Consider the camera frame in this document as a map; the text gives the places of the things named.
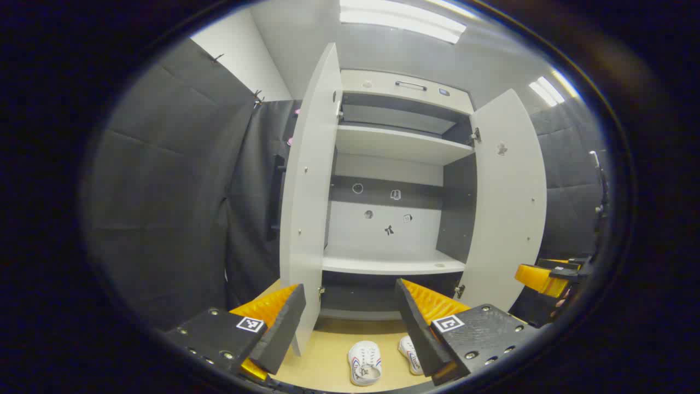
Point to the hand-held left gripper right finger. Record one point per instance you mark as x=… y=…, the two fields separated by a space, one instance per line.
x=418 y=328

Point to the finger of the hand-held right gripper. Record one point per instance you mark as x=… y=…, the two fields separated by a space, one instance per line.
x=538 y=278

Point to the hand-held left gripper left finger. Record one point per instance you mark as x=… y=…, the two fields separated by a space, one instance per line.
x=281 y=328

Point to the white striped shoe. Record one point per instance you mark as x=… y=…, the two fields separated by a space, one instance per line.
x=409 y=353
x=365 y=361

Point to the grey cabinet door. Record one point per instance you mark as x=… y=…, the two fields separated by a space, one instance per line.
x=309 y=191
x=508 y=208

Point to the black backdrop cloth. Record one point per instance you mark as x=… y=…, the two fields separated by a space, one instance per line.
x=164 y=191

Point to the small ceiling light panel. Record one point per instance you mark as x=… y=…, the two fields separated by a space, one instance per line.
x=549 y=90

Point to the long ceiling light panel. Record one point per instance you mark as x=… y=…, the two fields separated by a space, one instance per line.
x=402 y=19

